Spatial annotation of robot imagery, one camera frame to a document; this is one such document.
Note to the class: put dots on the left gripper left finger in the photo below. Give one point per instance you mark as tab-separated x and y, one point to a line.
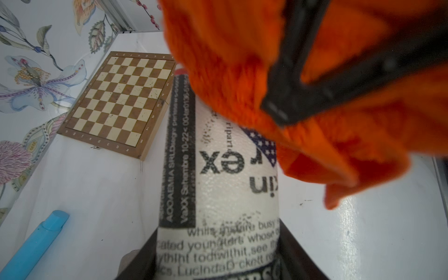
143	265

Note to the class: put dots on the orange fluffy cloth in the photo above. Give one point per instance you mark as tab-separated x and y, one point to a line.
228	47

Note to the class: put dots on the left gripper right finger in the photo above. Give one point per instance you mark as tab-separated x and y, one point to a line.
296	264

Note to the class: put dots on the wooden chessboard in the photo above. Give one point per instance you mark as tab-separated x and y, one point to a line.
123	105

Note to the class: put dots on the blue cylindrical case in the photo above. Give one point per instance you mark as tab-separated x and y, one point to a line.
25	259

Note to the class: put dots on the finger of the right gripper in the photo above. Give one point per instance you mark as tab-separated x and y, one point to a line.
303	20
356	78

